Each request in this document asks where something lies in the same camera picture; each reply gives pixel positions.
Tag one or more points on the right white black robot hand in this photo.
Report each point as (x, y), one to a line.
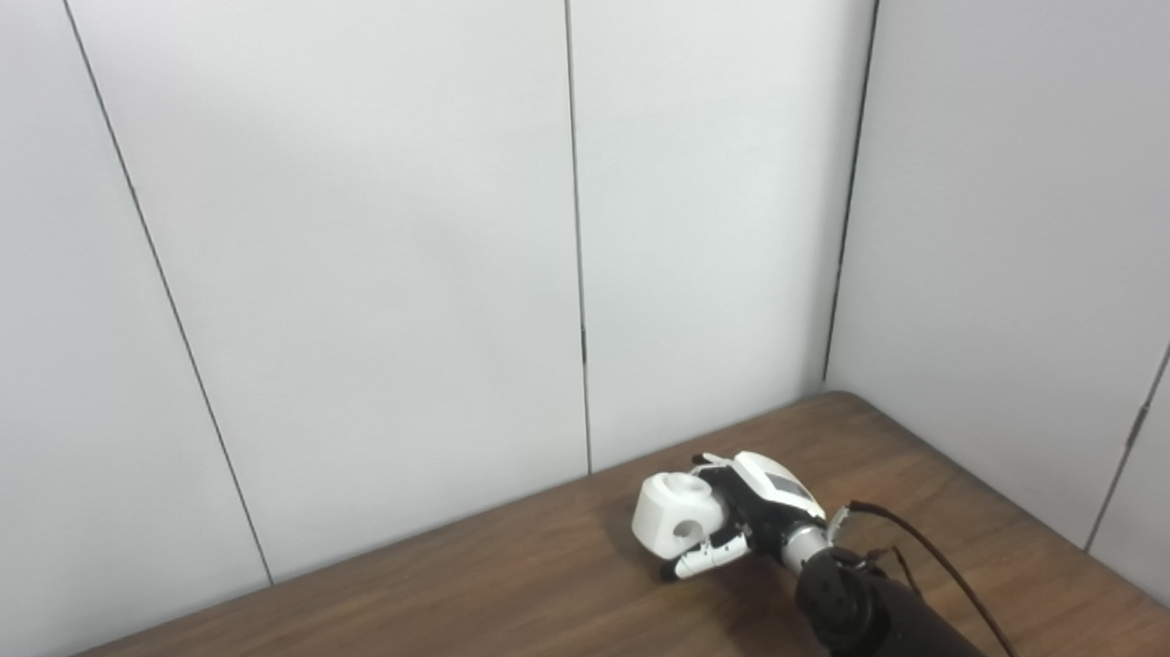
(774, 499)

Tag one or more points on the black panel seam clip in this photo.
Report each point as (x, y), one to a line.
(583, 346)

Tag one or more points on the round white plastic piece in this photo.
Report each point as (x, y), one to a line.
(670, 514)

